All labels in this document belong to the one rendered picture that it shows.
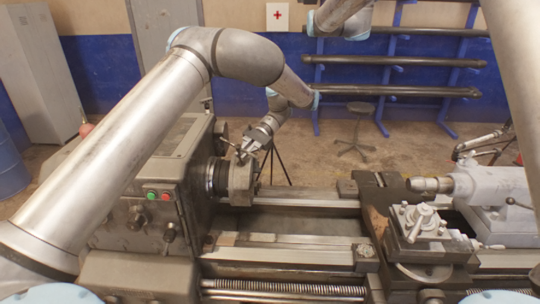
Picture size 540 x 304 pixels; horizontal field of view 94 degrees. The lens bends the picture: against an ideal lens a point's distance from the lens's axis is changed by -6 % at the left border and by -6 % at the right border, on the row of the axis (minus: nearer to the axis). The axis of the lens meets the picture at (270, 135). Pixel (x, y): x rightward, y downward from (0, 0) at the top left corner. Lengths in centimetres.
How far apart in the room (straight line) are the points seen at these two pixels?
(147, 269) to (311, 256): 73
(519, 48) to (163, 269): 134
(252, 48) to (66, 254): 50
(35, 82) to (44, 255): 396
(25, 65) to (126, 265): 336
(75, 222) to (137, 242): 89
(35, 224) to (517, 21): 72
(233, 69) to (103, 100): 477
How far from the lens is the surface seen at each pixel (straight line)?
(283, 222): 159
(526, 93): 48
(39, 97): 445
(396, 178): 181
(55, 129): 457
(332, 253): 133
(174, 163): 105
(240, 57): 62
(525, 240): 173
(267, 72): 64
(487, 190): 150
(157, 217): 118
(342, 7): 77
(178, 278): 135
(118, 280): 146
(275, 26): 391
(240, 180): 117
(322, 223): 161
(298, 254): 131
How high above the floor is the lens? 189
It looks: 29 degrees down
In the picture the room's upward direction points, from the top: straight up
